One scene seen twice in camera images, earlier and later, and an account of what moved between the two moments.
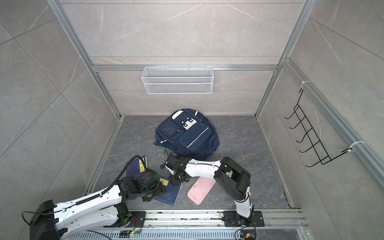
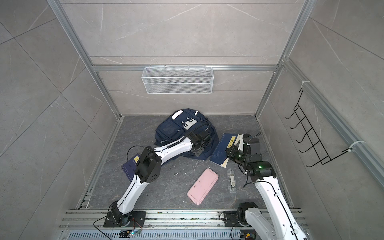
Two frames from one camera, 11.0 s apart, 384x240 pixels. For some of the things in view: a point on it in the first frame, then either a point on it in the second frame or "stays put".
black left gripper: (161, 190) -> (201, 152)
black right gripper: (171, 179) -> (231, 153)
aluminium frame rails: (370, 151) stays put
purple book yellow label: (136, 167) stays put
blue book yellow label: (171, 191) -> (219, 155)
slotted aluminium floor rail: (200, 225) stays put
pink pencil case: (200, 189) stays put
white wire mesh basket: (178, 80) stays put
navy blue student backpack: (187, 132) stays put
